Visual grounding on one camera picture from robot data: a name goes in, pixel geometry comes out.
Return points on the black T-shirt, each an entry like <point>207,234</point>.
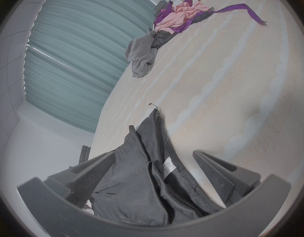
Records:
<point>152,176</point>

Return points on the black chest of drawers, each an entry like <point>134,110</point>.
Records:
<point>84,154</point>

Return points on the pile of clothes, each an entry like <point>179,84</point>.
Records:
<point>181,16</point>

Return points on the grey bedside table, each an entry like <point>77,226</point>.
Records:
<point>159,6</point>

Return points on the bed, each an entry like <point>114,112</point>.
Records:
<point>203,83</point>

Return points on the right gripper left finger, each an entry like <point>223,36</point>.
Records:
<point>87,179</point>

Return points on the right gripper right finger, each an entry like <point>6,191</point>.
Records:
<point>216,179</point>

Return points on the blue-green curtain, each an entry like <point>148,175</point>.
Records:
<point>92,28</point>
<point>68,88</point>

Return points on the grey garment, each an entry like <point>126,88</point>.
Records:
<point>142,55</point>

